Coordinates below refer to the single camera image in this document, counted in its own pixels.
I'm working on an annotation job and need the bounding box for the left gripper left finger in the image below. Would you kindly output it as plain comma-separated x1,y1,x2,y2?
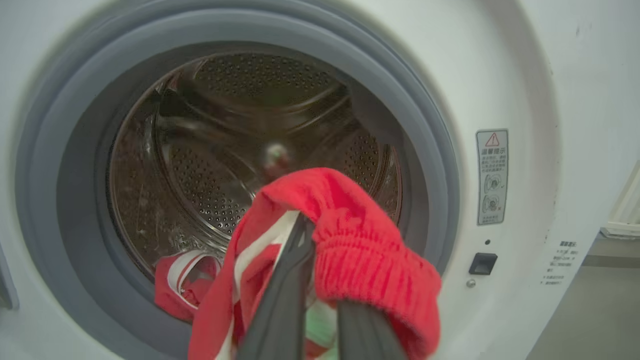
235,212,317,360

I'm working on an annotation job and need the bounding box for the red and white garment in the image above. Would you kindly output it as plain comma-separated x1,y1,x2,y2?
153,167,444,360

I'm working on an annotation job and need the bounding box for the grey rubber door seal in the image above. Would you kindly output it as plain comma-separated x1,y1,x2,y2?
14,7,461,360

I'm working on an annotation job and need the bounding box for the white front-load washing machine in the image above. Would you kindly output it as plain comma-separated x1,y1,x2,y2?
0,0,640,360

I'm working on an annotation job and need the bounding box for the steel perforated washer drum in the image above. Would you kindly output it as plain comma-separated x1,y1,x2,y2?
106,50,404,281

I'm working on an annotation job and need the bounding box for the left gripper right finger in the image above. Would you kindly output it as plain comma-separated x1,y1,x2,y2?
336,300,409,360

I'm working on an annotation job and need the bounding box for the grey warning label sticker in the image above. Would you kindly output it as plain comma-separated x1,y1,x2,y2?
475,128,510,226

